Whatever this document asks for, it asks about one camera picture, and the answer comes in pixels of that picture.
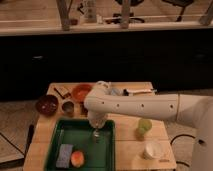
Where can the silver metal fork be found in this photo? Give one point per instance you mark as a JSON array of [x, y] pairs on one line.
[[96, 135]]

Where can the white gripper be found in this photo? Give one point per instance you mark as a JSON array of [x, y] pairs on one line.
[[97, 120]]

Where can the orange peach fruit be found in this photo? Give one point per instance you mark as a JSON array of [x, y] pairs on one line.
[[77, 159]]

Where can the wooden table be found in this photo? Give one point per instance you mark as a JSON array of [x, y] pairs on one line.
[[127, 146]]

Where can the green plastic tray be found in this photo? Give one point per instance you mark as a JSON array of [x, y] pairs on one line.
[[99, 155]]

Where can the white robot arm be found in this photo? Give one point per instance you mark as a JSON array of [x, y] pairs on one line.
[[195, 111]]

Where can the orange plastic bowl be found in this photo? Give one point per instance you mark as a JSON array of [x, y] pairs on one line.
[[80, 91]]

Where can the wooden frame post centre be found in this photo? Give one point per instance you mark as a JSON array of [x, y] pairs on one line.
[[125, 13]]

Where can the dark red bowl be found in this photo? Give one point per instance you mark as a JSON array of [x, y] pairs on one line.
[[47, 105]]

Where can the white paper cup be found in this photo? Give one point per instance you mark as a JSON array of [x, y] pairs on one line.
[[153, 150]]

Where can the brown chocolate bar box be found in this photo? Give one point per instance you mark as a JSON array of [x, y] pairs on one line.
[[62, 91]]

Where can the green plastic cup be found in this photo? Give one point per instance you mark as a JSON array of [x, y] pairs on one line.
[[144, 125]]

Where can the white bottle on shelf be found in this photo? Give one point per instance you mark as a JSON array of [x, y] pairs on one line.
[[90, 11]]

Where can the grey blue sponge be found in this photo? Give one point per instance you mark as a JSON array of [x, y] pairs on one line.
[[63, 159]]

